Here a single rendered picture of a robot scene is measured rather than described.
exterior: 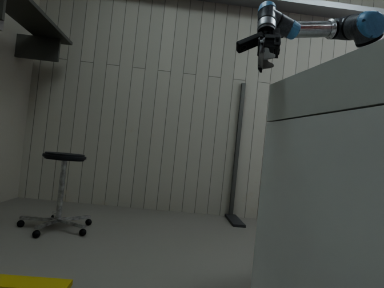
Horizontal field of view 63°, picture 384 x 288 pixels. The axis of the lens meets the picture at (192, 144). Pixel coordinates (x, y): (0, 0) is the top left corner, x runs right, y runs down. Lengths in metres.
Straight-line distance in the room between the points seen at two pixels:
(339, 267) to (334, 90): 0.44
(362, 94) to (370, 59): 0.08
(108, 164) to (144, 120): 0.62
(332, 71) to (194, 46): 2.78
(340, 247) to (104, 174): 2.93
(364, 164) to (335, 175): 0.10
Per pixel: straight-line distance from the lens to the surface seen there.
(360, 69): 0.86
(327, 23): 1.71
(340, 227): 0.85
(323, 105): 0.94
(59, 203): 2.54
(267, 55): 1.22
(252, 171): 3.55
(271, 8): 1.41
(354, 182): 0.81
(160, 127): 3.43
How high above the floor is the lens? 0.68
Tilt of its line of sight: 1 degrees up
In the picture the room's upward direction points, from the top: 6 degrees clockwise
